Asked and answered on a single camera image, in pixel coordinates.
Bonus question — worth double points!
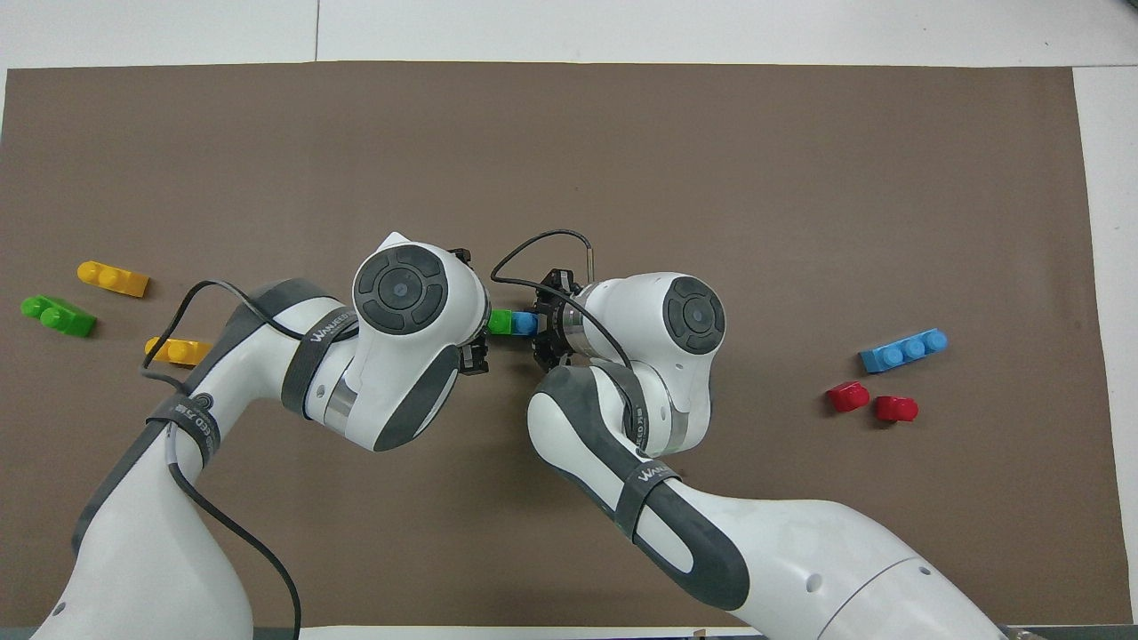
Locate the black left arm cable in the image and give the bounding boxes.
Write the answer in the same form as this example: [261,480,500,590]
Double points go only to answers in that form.
[140,279,304,640]

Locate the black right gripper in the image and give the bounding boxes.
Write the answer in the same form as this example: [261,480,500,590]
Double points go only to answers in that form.
[531,267,588,371]

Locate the yellow two-stud block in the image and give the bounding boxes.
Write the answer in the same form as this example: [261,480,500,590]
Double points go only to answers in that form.
[144,336,214,368]
[76,260,150,299]

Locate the grey velcro cable strap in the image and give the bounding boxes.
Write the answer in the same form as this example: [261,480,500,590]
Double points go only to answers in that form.
[281,305,359,412]
[612,460,683,543]
[146,393,221,465]

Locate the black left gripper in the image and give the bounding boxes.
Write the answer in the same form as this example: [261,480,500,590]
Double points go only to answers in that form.
[447,247,492,376]

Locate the brown table mat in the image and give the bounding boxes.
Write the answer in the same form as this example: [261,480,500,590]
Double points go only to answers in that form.
[0,60,1132,628]

